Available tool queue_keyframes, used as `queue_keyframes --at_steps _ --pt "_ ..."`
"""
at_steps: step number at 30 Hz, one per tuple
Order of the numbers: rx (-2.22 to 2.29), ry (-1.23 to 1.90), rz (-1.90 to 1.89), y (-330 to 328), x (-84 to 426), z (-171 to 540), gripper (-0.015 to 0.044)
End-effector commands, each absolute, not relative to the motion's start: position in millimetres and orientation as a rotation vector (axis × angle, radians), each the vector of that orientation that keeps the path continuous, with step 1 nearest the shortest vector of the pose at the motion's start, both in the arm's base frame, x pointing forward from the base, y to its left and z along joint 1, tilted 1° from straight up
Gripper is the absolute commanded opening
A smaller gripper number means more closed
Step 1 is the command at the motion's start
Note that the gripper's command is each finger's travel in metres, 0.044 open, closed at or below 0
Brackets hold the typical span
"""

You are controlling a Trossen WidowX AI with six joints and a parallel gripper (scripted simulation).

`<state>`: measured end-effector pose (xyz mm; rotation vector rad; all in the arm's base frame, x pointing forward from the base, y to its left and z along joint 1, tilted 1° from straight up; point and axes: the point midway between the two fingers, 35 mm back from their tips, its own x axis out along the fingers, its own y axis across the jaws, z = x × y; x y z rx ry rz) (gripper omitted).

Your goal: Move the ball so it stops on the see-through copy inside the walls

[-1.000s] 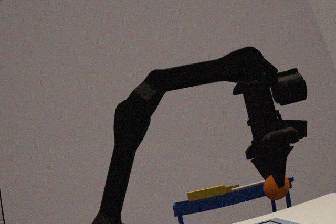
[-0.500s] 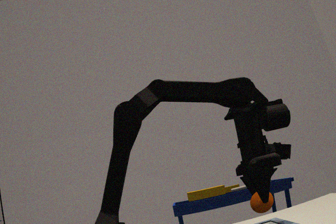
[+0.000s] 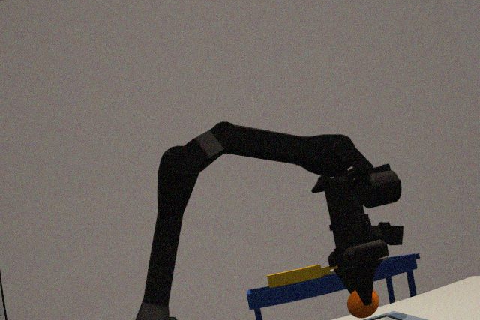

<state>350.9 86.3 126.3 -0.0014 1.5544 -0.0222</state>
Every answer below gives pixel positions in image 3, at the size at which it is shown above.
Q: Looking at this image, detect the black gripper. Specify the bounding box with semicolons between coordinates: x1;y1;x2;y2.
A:
328;209;389;306

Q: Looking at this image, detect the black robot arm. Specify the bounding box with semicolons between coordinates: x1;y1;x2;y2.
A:
136;121;402;320

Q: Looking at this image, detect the orange ball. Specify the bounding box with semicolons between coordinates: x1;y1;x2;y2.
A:
347;290;380;319

